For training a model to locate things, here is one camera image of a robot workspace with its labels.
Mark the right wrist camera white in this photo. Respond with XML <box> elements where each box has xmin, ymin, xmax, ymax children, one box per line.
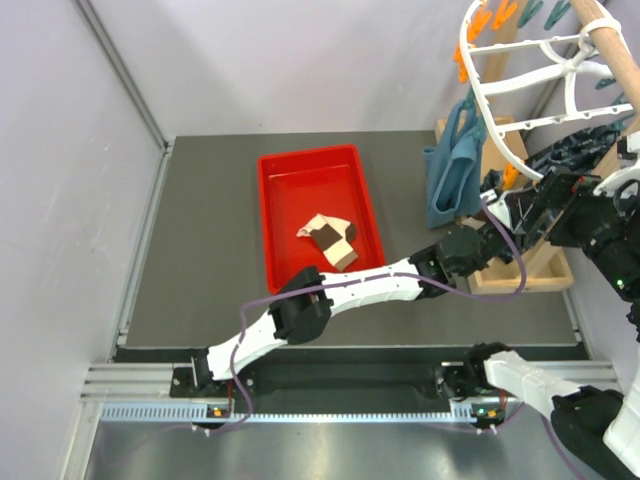
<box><xmin>593</xmin><ymin>131</ymin><xmax>639</xmax><ymax>197</ymax></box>

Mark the wooden rack stand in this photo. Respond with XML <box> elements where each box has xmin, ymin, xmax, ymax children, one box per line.
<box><xmin>459</xmin><ymin>1</ymin><xmax>622</xmax><ymax>295</ymax></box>

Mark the teal clothes peg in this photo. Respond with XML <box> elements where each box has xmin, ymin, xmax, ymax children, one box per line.
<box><xmin>517</xmin><ymin>0</ymin><xmax>574</xmax><ymax>29</ymax></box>

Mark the white clip hanger frame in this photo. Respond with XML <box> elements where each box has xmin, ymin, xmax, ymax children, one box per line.
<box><xmin>452</xmin><ymin>0</ymin><xmax>636</xmax><ymax>181</ymax></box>

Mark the aluminium rail front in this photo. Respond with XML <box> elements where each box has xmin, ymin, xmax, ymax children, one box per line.
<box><xmin>81</xmin><ymin>363</ymin><xmax>477</xmax><ymax>424</ymax></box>

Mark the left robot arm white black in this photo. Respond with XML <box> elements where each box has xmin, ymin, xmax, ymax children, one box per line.
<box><xmin>191</xmin><ymin>214</ymin><xmax>524</xmax><ymax>397</ymax></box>

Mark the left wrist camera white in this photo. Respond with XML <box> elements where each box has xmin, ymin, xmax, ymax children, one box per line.
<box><xmin>480</xmin><ymin>190</ymin><xmax>513</xmax><ymax>230</ymax></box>

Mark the red plastic tray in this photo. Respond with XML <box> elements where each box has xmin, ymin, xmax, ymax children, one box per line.
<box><xmin>257</xmin><ymin>145</ymin><xmax>386</xmax><ymax>293</ymax></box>

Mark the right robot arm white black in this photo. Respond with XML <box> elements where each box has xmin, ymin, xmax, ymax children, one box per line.
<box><xmin>436</xmin><ymin>171</ymin><xmax>639</xmax><ymax>479</ymax></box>

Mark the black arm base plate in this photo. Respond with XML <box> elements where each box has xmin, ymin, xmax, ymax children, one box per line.
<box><xmin>168</xmin><ymin>362</ymin><xmax>506</xmax><ymax>401</ymax></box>

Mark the pink brown patterned sock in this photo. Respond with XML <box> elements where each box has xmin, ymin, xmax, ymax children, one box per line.
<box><xmin>296</xmin><ymin>214</ymin><xmax>359</xmax><ymax>272</ymax></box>

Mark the dark patterned sock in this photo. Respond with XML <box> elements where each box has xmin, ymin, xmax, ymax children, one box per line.
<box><xmin>525</xmin><ymin>124</ymin><xmax>620</xmax><ymax>175</ymax></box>

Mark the blue sock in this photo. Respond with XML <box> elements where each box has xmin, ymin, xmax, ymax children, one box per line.
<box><xmin>423</xmin><ymin>100</ymin><xmax>486</xmax><ymax>229</ymax></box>

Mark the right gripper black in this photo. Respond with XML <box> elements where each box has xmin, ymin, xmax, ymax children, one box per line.
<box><xmin>503</xmin><ymin>162</ymin><xmax>640</xmax><ymax>298</ymax></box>

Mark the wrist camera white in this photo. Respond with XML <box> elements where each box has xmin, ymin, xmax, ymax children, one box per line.
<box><xmin>593</xmin><ymin>131</ymin><xmax>639</xmax><ymax>197</ymax></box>
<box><xmin>480</xmin><ymin>190</ymin><xmax>513</xmax><ymax>230</ymax></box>

